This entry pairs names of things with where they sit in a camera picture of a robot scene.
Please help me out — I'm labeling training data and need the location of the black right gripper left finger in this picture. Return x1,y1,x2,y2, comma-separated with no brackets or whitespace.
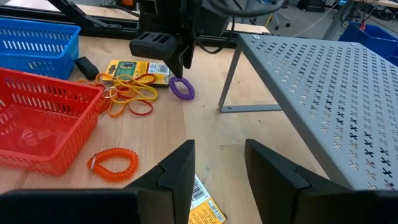
124,139,196,224

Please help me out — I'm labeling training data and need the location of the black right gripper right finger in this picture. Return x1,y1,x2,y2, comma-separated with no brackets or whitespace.
244,139,352,224

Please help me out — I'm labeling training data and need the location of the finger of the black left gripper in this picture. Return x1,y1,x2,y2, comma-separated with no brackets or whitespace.
172,46,185,79
183,34,196,70

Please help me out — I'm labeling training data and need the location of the dark red rubber band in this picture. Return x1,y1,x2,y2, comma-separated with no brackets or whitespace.
133,72,157,86

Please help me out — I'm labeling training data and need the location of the purple coil wristband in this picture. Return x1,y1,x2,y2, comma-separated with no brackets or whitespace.
168,76,197,101

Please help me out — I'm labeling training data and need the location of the yellow rubber band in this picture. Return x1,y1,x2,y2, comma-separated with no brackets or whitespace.
114,74,150,94
107,81,159,106

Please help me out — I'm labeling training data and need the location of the yellow blue crayon box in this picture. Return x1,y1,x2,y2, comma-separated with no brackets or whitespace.
187,174,228,224

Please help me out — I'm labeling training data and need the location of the small yellow green crayon box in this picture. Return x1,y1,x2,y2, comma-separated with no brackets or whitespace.
101,59,172,88

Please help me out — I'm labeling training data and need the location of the orange rubber band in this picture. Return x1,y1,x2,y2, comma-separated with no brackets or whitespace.
107,93,130,119
94,72,131,94

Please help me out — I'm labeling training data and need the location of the black foam block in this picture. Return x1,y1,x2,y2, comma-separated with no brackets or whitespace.
74,56,101,81

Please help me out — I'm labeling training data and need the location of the blue plastic basket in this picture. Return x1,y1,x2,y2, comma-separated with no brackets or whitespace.
0,17,81,80

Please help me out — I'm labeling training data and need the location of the red plastic basket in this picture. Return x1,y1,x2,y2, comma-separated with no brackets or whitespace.
0,67,104,176

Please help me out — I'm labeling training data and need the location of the office chair base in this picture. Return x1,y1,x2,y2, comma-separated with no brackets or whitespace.
264,7,292,31

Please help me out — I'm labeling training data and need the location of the grey perforated metal shelf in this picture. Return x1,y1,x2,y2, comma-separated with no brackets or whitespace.
218,33,398,192

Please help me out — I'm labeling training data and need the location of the blue storage bin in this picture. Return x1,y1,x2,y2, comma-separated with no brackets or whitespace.
338,21,398,68

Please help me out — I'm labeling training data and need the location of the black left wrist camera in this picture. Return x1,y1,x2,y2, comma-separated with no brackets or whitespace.
129,30,178,62

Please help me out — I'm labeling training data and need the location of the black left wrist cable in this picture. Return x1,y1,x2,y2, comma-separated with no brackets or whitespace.
194,0,285,54

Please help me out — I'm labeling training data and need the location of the white floor cable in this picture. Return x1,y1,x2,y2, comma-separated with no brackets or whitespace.
292,0,341,38

